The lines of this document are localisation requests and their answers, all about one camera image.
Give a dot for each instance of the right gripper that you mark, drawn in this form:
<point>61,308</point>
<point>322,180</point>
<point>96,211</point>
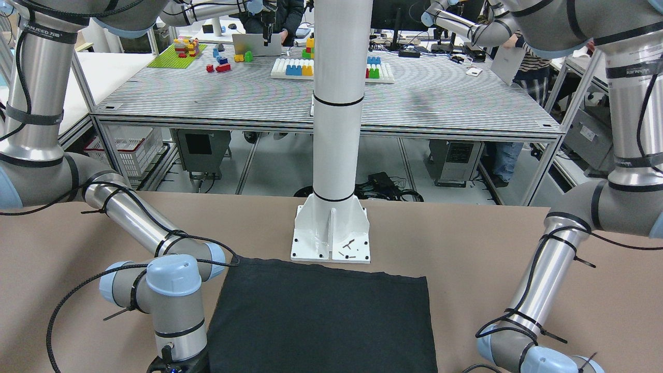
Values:
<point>198,364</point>

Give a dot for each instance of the black printed t-shirt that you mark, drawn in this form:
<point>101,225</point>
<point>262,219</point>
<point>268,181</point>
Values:
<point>277,316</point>

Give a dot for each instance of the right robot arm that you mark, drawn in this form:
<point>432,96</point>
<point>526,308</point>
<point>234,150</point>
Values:
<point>37,171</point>

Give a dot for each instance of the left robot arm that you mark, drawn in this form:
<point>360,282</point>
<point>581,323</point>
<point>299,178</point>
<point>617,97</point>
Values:
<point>629,201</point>

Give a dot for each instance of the white plastic basket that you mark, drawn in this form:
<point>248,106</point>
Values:
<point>137,147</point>

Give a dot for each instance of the green lego baseplate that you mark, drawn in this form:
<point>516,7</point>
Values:
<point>169,58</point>

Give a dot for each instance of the striped back table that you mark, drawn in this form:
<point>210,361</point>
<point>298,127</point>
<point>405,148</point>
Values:
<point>431,97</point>

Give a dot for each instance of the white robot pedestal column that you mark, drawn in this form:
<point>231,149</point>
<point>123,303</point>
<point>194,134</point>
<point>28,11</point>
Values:
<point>332,225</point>

